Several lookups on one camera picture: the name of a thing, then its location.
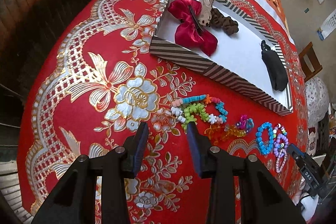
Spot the blue bead bracelet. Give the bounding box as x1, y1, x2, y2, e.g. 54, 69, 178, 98
255, 121, 275, 156

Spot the brown scrunchie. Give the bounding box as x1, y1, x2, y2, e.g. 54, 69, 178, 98
210, 8, 239, 36

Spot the red gold embroidered bedspread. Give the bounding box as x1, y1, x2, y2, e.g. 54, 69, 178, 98
18, 0, 307, 223

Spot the wooden chair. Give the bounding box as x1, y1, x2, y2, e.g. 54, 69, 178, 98
299, 42, 322, 82

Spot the wall calendar poster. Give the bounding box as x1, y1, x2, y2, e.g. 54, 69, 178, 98
317, 9, 336, 41

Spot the floral fabric bundle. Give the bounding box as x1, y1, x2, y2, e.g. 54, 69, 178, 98
305, 77, 329, 128

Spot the red satin hair bow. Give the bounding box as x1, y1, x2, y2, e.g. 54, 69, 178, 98
168, 0, 218, 56

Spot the striped white cardboard tray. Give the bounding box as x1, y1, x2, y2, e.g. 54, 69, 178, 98
150, 0, 293, 116

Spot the purple bead bracelet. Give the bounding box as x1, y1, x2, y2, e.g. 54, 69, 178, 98
273, 133, 289, 159

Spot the pink purple bead charm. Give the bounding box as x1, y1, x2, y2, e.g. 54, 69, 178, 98
236, 115, 254, 132

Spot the orange translucent bead bracelet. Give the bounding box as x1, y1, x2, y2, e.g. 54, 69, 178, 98
204, 123, 247, 144

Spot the leopard print hair bow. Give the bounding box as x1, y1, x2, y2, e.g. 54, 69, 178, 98
198, 0, 214, 26

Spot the colourful flower bead bracelet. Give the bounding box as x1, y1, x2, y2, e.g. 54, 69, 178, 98
170, 94, 228, 130

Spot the multicolour pastel bead bracelet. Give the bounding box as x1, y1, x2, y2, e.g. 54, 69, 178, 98
273, 123, 289, 174

